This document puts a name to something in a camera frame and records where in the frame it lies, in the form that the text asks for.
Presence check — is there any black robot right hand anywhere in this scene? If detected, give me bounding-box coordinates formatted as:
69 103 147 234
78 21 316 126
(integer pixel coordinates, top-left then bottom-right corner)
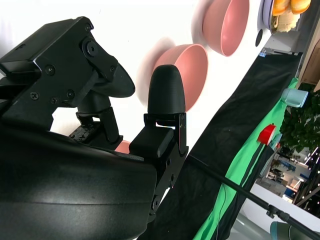
0 16 189 240

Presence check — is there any black backdrop cloth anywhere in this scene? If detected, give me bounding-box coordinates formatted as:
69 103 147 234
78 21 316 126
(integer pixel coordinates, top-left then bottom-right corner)
139 51 305 240

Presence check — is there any black stand pole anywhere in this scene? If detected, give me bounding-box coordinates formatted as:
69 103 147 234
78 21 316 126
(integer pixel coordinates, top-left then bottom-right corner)
186 153 320 240

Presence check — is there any green backdrop cloth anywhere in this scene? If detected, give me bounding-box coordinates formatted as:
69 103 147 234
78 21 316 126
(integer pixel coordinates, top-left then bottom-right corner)
193 77 300 240

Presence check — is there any red button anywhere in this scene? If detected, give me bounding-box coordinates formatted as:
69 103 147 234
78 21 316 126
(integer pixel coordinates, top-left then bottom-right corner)
258 123 277 146

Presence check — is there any blue binder clip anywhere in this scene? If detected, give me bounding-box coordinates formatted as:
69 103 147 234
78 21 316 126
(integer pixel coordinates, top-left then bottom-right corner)
258 49 275 59

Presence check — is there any green leafy plant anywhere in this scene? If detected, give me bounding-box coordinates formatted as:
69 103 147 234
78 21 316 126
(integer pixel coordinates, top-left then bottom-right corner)
279 83 320 153

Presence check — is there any light blue cup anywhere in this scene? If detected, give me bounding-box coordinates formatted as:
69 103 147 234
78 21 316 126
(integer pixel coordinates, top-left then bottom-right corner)
281 87 310 108

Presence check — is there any orange bread roll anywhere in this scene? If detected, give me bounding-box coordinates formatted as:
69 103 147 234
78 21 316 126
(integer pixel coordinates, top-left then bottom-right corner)
272 0 293 17
291 0 313 15

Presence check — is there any thin black cable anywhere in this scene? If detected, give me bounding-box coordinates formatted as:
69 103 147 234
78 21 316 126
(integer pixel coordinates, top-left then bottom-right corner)
216 144 267 231

